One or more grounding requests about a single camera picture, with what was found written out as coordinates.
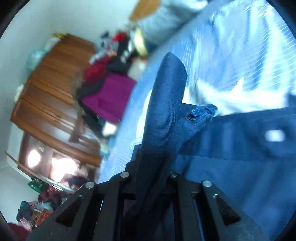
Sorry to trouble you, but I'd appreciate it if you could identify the dark navy garment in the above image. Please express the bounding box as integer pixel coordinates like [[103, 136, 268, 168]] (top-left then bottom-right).
[[136, 53, 295, 240]]

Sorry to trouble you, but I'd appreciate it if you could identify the clothes pile beside bed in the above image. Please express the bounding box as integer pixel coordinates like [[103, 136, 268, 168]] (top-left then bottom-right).
[[70, 29, 147, 151]]

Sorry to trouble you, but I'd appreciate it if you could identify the magenta cloth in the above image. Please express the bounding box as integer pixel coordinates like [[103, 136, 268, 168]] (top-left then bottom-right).
[[81, 73, 136, 123]]

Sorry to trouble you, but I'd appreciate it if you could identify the brown wooden wardrobe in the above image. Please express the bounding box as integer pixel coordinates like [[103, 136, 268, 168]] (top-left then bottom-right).
[[11, 34, 101, 167]]

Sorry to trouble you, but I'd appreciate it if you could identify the blue grid star bedsheet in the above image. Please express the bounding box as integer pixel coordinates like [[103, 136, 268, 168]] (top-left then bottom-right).
[[99, 1, 295, 182]]

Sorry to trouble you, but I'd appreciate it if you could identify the grey quilted duvet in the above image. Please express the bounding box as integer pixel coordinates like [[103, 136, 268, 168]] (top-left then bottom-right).
[[138, 0, 208, 45]]

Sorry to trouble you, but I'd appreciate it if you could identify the wooden headboard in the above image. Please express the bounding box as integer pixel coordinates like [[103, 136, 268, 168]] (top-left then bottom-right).
[[129, 0, 161, 21]]

